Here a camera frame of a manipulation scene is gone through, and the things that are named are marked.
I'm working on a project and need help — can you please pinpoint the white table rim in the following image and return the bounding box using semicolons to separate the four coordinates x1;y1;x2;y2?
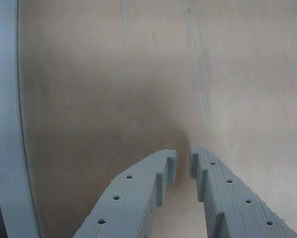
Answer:
0;0;41;238

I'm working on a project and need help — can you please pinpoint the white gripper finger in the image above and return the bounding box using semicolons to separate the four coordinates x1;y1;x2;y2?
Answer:
189;146;297;238
72;148;178;238

